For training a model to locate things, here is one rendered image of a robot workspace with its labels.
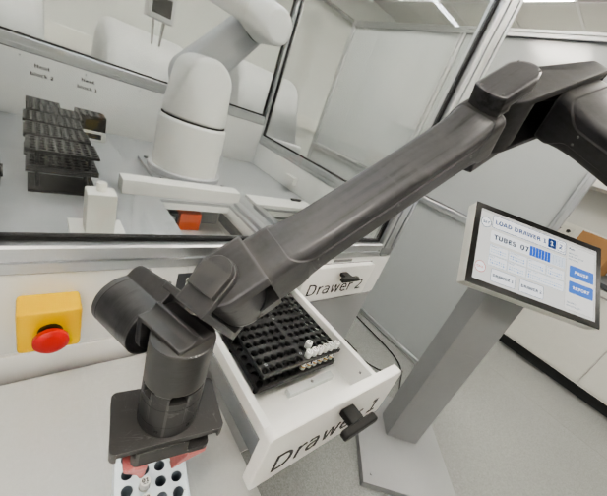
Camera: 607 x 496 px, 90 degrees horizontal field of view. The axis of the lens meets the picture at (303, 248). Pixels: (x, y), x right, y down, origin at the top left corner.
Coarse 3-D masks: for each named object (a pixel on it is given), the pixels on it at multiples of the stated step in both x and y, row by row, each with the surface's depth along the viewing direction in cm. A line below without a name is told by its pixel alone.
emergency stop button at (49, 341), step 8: (56, 328) 42; (40, 336) 40; (48, 336) 41; (56, 336) 41; (64, 336) 42; (32, 344) 40; (40, 344) 41; (48, 344) 41; (56, 344) 42; (64, 344) 43; (40, 352) 41; (48, 352) 42
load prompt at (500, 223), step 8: (496, 216) 110; (496, 224) 109; (504, 224) 109; (512, 224) 110; (512, 232) 109; (520, 232) 110; (528, 232) 110; (536, 232) 111; (528, 240) 109; (536, 240) 110; (544, 240) 110; (552, 240) 111; (560, 240) 112; (552, 248) 110; (560, 248) 111
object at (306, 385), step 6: (330, 372) 59; (312, 378) 56; (318, 378) 56; (324, 378) 57; (330, 378) 58; (300, 384) 54; (306, 384) 54; (312, 384) 55; (318, 384) 56; (288, 390) 52; (294, 390) 52; (300, 390) 53; (306, 390) 54; (288, 396) 52
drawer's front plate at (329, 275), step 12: (336, 264) 85; (348, 264) 88; (360, 264) 91; (372, 264) 94; (312, 276) 79; (324, 276) 82; (336, 276) 86; (360, 276) 94; (300, 288) 79; (312, 288) 82; (324, 288) 85; (348, 288) 94; (360, 288) 98
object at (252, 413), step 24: (192, 312) 57; (312, 312) 67; (216, 336) 51; (336, 336) 62; (216, 360) 49; (336, 360) 62; (360, 360) 58; (216, 384) 49; (240, 384) 44; (288, 384) 54; (336, 384) 58; (240, 408) 43; (264, 408) 49; (288, 408) 50; (240, 432) 43
